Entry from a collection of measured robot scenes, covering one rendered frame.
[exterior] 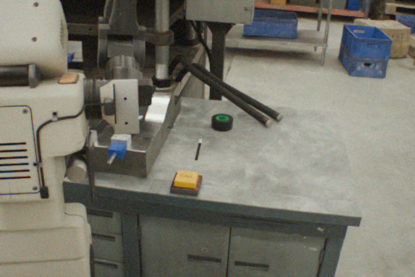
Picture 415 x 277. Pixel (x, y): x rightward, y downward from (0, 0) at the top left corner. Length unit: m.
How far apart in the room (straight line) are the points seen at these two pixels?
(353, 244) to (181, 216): 1.29
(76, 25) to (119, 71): 1.24
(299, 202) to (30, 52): 0.82
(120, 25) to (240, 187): 0.60
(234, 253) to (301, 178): 0.32
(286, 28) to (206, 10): 3.09
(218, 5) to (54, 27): 1.23
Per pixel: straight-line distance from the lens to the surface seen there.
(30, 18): 0.86
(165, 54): 1.96
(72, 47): 2.16
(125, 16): 0.96
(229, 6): 1.98
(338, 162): 1.50
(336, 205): 1.29
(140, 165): 1.31
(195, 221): 1.36
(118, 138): 1.30
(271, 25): 5.01
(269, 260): 1.45
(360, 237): 2.51
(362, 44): 4.79
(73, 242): 1.03
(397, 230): 2.64
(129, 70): 0.91
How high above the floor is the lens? 1.53
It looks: 26 degrees down
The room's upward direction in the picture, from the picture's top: 2 degrees clockwise
